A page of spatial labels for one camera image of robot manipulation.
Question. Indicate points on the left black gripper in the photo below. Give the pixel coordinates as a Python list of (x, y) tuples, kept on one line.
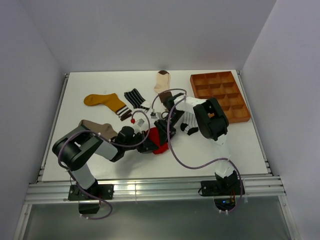
[(148, 145)]

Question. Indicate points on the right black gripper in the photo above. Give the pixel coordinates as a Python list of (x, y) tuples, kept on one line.
[(161, 127)]

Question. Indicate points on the red christmas sock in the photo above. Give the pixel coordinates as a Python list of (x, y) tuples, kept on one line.
[(153, 135)]

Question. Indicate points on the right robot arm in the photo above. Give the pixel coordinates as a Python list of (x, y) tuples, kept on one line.
[(211, 121)]

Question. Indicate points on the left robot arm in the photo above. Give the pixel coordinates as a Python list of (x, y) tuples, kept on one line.
[(76, 148)]

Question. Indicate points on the taupe sock maroon stripes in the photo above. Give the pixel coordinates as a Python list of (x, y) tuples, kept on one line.
[(105, 130)]

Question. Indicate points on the white black striped sock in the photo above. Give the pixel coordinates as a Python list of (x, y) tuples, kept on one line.
[(189, 124)]

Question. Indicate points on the navy white striped sock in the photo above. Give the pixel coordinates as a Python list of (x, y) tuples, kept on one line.
[(136, 100)]

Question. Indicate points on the cream brown block sock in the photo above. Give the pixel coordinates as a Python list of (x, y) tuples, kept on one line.
[(163, 80)]

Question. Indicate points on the mustard yellow striped sock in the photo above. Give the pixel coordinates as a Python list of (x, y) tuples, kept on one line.
[(112, 102)]

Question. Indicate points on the orange wooden compartment tray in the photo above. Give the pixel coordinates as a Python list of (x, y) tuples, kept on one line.
[(223, 87)]

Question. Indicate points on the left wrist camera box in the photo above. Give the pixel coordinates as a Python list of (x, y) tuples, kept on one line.
[(138, 125)]

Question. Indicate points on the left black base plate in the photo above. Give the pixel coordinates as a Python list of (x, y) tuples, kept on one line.
[(104, 191)]

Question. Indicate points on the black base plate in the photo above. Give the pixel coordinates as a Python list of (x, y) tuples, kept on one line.
[(104, 191), (215, 188)]

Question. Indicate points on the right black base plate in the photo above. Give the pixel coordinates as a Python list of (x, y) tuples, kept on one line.
[(215, 188)]

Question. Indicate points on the aluminium front rail frame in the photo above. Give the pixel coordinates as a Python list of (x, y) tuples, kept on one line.
[(161, 189)]

